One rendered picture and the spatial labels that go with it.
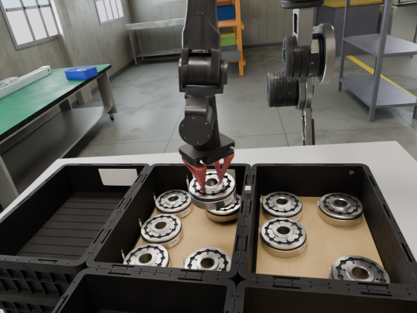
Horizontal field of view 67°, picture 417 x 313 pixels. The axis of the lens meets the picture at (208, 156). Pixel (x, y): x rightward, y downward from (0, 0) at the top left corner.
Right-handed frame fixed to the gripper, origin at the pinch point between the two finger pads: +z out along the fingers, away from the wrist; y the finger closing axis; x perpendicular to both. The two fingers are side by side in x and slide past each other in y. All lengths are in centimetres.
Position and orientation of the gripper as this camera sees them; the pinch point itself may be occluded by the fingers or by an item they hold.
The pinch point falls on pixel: (211, 180)
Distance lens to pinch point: 69.4
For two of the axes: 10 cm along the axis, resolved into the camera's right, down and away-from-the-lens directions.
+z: 1.1, 8.5, 5.2
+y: 8.2, -3.7, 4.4
